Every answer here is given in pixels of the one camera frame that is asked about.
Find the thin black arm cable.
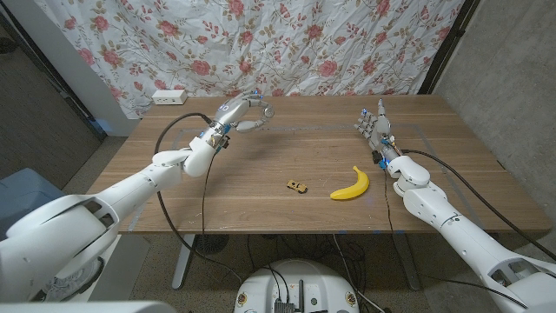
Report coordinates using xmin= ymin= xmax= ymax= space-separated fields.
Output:
xmin=200 ymin=150 xmax=217 ymax=238
xmin=382 ymin=168 xmax=529 ymax=310

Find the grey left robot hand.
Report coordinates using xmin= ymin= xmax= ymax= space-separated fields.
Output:
xmin=212 ymin=90 xmax=276 ymax=136

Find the black backdrop stand pole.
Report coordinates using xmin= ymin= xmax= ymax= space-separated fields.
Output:
xmin=417 ymin=0 xmax=481 ymax=96

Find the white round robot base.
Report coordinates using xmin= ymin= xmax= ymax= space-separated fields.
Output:
xmin=234 ymin=258 xmax=361 ymax=313

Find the blue-grey plastic bin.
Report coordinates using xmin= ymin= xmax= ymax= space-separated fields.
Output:
xmin=0 ymin=168 xmax=66 ymax=241

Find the floral print backdrop cloth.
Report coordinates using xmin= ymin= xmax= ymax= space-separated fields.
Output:
xmin=34 ymin=0 xmax=466 ymax=120

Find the white power strip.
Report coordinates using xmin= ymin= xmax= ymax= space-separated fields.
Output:
xmin=151 ymin=89 xmax=189 ymax=106

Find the black round fan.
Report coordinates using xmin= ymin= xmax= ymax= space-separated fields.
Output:
xmin=194 ymin=234 xmax=230 ymax=256

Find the grey table leg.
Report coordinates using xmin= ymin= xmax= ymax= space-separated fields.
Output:
xmin=392 ymin=233 xmax=423 ymax=292

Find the yellow toy car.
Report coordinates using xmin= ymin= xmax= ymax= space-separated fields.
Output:
xmin=286 ymin=179 xmax=308 ymax=195

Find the yellow toy banana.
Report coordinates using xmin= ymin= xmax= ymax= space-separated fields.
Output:
xmin=329 ymin=165 xmax=371 ymax=202

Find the white table leg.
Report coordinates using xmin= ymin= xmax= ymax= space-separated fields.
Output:
xmin=171 ymin=234 xmax=197 ymax=291

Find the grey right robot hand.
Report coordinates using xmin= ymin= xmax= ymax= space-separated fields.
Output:
xmin=354 ymin=98 xmax=395 ymax=152

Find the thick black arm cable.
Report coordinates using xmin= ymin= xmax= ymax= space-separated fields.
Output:
xmin=153 ymin=111 xmax=242 ymax=286
xmin=400 ymin=149 xmax=556 ymax=263

